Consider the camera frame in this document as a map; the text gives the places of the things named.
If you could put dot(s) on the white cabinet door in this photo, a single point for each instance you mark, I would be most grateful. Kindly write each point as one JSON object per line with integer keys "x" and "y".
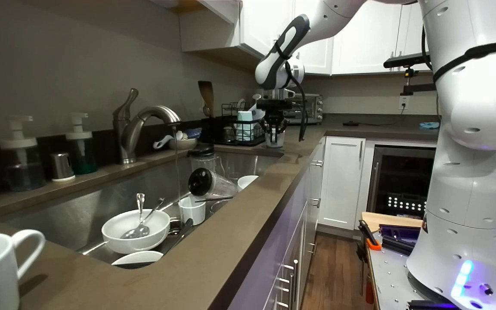
{"x": 342, "y": 184}

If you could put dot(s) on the black glass-door appliance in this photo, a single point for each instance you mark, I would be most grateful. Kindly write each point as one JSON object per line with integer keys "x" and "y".
{"x": 399, "y": 178}

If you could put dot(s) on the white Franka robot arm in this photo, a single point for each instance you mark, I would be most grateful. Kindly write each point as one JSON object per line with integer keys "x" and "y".
{"x": 477, "y": 173}

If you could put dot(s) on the wooden board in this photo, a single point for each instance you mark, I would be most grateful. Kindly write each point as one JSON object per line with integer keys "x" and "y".
{"x": 391, "y": 220}

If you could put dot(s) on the black camera stand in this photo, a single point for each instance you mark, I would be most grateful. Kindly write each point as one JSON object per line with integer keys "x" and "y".
{"x": 416, "y": 89}

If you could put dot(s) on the clear soap dispenser white pump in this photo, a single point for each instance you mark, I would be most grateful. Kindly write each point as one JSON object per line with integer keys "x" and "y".
{"x": 17, "y": 140}

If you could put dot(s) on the black camera bar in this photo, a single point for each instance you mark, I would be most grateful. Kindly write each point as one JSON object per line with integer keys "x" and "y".
{"x": 403, "y": 61}

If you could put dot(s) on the green soap dispenser white pump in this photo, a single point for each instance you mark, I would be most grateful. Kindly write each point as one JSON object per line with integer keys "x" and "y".
{"x": 79, "y": 156}

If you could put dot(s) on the thin dark chopstick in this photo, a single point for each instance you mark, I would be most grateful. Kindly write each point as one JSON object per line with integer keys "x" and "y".
{"x": 174, "y": 202}

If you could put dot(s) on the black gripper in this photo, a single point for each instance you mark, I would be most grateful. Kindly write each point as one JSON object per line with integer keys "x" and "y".
{"x": 272, "y": 111}

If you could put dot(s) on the small metal cup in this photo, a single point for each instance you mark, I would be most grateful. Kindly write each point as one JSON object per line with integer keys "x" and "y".
{"x": 60, "y": 166}

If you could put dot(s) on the dark blue box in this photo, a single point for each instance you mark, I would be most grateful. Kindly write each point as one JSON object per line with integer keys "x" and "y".
{"x": 399, "y": 239}

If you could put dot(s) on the small white dish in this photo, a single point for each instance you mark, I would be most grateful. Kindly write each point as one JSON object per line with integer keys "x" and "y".
{"x": 248, "y": 182}

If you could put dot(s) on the slim grey stick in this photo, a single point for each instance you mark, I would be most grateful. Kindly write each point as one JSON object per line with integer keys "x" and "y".
{"x": 94, "y": 249}

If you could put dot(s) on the wooden spatula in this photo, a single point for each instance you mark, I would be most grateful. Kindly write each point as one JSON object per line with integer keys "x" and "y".
{"x": 205, "y": 96}

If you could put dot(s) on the white dish brush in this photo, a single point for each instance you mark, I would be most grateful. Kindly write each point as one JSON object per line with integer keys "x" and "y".
{"x": 162, "y": 142}

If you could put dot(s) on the metal spoon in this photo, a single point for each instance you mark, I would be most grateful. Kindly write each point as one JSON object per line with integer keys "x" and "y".
{"x": 139, "y": 201}
{"x": 155, "y": 208}

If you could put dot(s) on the small blue item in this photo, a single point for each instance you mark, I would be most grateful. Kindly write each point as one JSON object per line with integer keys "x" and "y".
{"x": 427, "y": 125}

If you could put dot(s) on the white round plate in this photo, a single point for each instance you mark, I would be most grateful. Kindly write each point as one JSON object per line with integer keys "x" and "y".
{"x": 137, "y": 259}

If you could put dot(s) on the steel kitchen faucet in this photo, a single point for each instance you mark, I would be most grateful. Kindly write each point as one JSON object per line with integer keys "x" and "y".
{"x": 129, "y": 135}

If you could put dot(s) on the glass jar black lid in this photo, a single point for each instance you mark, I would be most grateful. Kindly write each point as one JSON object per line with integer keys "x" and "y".
{"x": 199, "y": 182}

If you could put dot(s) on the ceramic sponge holder bowl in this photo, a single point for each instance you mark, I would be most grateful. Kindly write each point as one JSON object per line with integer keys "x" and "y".
{"x": 186, "y": 144}

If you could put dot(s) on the robot mounting table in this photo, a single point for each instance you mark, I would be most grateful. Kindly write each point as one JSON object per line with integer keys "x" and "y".
{"x": 391, "y": 282}

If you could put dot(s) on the white upper cabinets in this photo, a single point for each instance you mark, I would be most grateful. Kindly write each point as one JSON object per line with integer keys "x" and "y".
{"x": 373, "y": 53}

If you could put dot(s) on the small white cup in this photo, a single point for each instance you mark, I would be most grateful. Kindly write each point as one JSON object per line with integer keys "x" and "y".
{"x": 191, "y": 215}

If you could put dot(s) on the stainless steel sink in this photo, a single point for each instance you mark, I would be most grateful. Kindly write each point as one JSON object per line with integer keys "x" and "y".
{"x": 75, "y": 218}

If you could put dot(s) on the wall power outlet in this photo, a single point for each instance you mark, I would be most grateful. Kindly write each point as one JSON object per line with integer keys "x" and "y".
{"x": 403, "y": 104}

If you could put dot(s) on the small flat black item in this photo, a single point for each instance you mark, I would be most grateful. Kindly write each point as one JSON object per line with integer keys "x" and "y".
{"x": 349, "y": 123}

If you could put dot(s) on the silver toaster oven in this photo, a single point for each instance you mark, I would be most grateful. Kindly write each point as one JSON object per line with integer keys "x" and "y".
{"x": 313, "y": 109}

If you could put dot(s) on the glossy lower cabinets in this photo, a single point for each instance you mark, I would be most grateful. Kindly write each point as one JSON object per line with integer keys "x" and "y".
{"x": 282, "y": 242}

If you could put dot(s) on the white ceramic bowl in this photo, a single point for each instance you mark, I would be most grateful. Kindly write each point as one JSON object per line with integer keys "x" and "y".
{"x": 119, "y": 235}

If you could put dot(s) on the white cylindrical container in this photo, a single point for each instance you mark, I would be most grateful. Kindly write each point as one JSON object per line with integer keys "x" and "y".
{"x": 244, "y": 123}

